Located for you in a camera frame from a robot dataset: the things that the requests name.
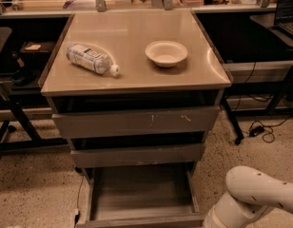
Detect grey top drawer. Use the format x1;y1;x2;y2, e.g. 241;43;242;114
52;106;220;139

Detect black laptop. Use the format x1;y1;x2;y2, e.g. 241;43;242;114
274;0;293;38

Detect dark box on shelf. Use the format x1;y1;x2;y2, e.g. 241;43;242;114
20;41;55;69

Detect white cable on floor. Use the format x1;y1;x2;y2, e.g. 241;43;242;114
73;174;86;228

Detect grey drawer cabinet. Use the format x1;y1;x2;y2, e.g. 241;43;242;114
37;9;234;185

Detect plastic water bottle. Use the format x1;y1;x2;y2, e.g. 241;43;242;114
67;44;120;77

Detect white paper bowl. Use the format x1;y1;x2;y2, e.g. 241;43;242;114
145;41;187;67

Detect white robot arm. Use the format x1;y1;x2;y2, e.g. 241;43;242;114
203;166;293;228

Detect black power adapter with cable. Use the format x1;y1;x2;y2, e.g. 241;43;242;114
248;114;293;143

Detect grey middle drawer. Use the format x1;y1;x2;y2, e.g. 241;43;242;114
70;143;205;168

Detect grey drawer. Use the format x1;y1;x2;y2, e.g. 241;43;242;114
77;163;205;228
70;143;205;168
52;106;220;139

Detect black side table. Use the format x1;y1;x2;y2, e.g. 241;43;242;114
210;12;293;144

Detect grey bottom drawer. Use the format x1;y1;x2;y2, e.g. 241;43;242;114
77;163;205;228

